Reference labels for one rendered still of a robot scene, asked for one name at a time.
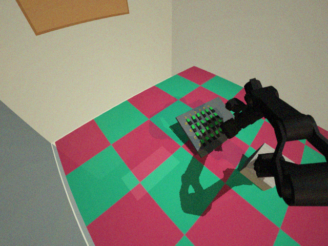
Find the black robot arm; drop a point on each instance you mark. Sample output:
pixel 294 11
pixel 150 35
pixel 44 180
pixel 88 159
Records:
pixel 298 185

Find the grey switch panel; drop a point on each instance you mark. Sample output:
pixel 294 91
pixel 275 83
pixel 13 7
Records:
pixel 202 125

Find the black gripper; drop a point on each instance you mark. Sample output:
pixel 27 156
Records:
pixel 231 127

